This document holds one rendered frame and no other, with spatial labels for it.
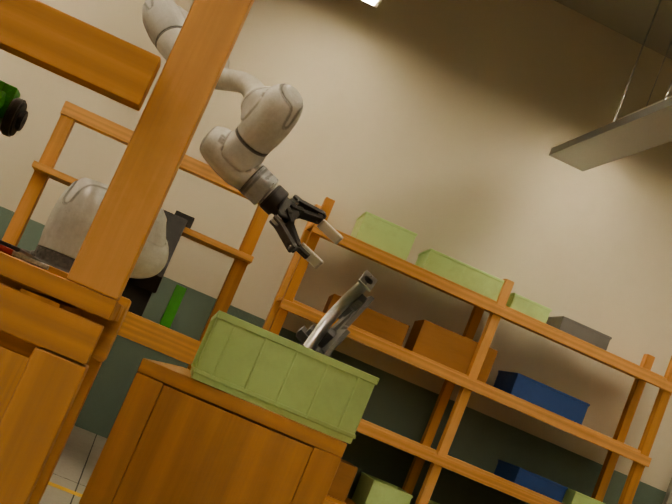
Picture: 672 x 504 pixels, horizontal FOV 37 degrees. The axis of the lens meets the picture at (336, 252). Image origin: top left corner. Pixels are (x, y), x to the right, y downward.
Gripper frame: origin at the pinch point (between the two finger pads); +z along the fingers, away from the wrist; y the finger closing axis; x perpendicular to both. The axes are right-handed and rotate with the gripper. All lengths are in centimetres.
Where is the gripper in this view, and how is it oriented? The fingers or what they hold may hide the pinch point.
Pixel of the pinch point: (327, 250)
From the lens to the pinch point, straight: 253.5
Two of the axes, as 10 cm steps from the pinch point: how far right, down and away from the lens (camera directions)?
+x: -5.9, 5.7, 5.7
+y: 3.6, -4.5, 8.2
